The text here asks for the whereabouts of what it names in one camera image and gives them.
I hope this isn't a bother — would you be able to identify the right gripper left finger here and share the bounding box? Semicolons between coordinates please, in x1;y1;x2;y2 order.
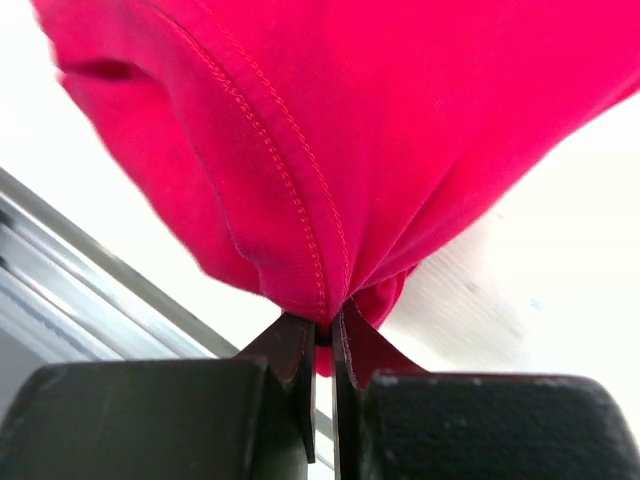
1;314;315;480

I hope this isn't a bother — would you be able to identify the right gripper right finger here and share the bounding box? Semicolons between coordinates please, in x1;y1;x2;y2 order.
332;302;639;480

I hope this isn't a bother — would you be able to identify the crimson pink t shirt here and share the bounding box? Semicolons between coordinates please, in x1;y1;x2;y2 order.
29;0;640;378

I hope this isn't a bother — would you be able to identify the aluminium front rail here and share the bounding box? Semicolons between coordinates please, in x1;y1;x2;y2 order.
0;167;335;471

